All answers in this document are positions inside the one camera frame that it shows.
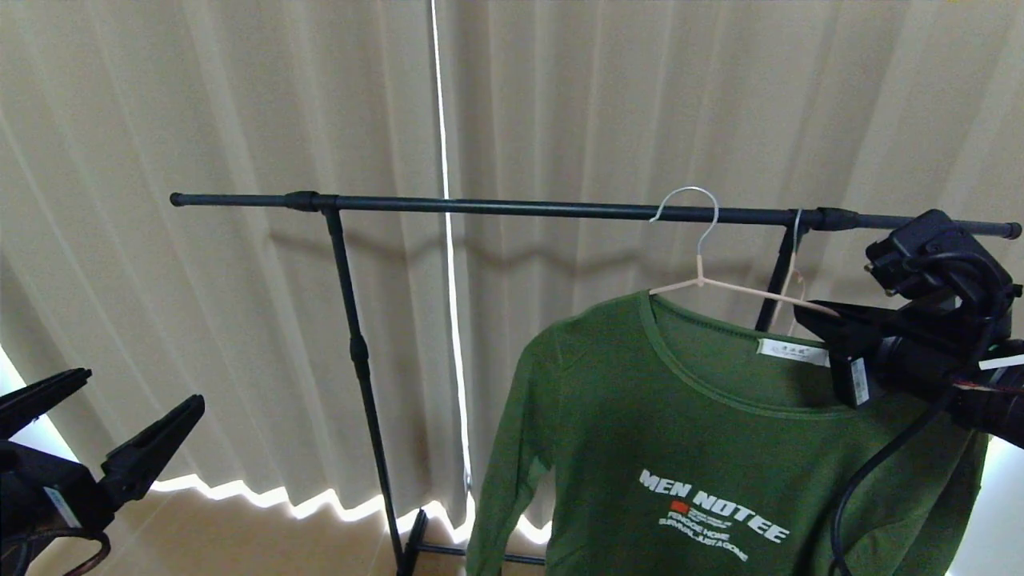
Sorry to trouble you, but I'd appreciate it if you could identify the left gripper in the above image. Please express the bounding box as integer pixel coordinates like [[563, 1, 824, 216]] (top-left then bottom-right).
[[0, 368, 206, 545]]

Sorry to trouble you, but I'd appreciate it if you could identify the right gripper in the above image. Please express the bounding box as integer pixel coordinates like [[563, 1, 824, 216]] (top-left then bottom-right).
[[830, 336, 981, 409]]

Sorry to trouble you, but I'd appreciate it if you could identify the pink clothes hanger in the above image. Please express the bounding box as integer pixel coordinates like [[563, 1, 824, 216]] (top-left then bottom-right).
[[648, 186, 841, 318], [780, 210, 809, 337]]

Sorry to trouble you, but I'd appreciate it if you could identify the green printed t-shirt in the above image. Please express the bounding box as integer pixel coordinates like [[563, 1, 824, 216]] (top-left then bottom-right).
[[466, 290, 990, 576]]

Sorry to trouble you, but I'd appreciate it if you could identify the black clothes rack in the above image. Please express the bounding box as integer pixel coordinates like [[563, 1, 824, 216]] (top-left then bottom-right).
[[170, 190, 1023, 576]]

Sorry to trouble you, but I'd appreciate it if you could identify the beige curtain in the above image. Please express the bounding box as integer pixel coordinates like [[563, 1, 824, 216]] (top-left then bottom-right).
[[0, 0, 1024, 545]]

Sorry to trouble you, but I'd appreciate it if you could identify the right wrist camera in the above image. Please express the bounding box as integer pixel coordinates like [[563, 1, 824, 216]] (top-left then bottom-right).
[[864, 210, 1023, 305]]

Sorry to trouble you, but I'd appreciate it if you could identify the black cable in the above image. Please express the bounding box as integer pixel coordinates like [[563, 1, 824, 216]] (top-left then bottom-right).
[[828, 252, 1021, 576]]

